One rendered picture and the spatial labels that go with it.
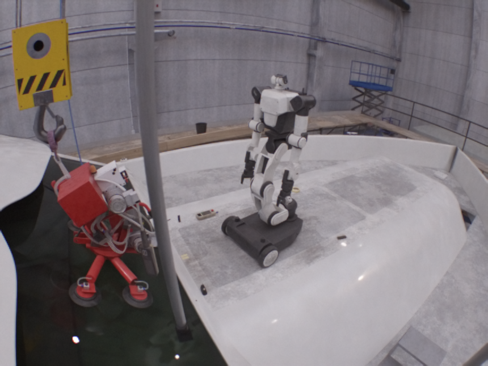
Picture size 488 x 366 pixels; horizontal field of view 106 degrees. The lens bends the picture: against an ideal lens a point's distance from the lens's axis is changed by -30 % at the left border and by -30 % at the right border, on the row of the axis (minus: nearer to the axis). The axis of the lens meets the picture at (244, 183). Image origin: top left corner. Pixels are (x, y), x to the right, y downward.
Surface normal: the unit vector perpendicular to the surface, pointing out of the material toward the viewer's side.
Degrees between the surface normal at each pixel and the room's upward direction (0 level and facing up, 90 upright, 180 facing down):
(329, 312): 36
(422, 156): 90
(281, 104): 85
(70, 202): 90
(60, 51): 90
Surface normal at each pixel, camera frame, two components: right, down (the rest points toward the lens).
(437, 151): -0.11, 0.46
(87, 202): 0.52, 0.42
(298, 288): 0.15, -0.78
